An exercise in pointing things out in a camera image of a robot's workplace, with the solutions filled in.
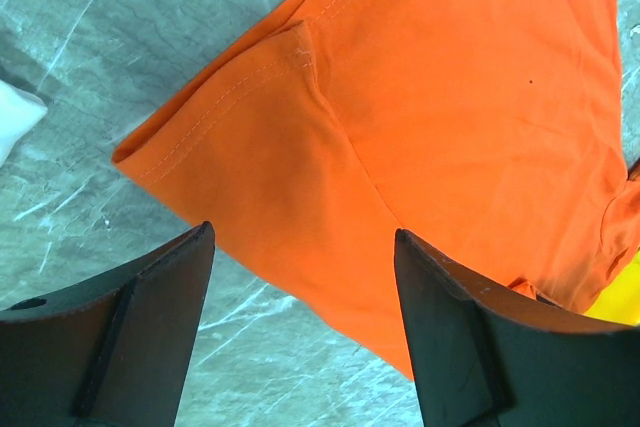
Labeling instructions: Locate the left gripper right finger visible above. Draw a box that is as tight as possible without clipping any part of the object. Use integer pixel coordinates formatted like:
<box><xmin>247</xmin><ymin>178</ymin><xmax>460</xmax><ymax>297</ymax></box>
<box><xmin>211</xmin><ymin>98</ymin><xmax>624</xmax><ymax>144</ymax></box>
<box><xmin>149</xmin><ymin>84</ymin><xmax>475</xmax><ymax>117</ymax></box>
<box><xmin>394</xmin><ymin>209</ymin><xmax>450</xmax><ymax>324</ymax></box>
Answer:
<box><xmin>394</xmin><ymin>230</ymin><xmax>639</xmax><ymax>426</ymax></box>

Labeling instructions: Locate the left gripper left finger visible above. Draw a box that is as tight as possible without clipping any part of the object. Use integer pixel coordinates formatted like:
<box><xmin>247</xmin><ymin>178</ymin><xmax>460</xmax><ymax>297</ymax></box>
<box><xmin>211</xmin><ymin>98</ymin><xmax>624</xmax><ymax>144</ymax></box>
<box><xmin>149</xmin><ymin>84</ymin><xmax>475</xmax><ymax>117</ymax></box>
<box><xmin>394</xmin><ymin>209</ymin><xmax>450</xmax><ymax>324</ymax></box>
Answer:
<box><xmin>1</xmin><ymin>222</ymin><xmax>215</xmax><ymax>426</ymax></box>

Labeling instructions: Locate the orange t shirt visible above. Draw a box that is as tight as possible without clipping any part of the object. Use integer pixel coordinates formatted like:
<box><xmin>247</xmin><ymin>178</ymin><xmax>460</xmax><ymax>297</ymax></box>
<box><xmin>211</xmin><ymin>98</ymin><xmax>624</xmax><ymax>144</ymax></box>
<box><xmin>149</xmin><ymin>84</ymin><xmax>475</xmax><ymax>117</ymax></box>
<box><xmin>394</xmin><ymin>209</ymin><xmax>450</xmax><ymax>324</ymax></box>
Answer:
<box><xmin>112</xmin><ymin>0</ymin><xmax>639</xmax><ymax>375</ymax></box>

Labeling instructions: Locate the yellow plastic tray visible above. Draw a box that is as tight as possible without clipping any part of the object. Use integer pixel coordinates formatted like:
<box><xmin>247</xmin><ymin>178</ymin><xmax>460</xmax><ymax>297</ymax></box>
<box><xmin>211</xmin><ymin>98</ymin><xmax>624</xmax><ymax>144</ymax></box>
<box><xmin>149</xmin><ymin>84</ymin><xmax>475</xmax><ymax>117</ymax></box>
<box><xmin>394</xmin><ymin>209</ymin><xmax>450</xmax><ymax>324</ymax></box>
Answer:
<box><xmin>585</xmin><ymin>254</ymin><xmax>640</xmax><ymax>326</ymax></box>

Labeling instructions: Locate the folded light pink t shirt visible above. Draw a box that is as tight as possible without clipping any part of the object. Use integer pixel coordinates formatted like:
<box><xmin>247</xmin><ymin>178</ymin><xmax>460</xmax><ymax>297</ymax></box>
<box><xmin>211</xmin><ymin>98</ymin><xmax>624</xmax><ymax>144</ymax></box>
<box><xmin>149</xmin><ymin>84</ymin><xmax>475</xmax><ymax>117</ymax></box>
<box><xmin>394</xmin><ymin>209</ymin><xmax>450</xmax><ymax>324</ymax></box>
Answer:
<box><xmin>0</xmin><ymin>81</ymin><xmax>48</xmax><ymax>165</ymax></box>

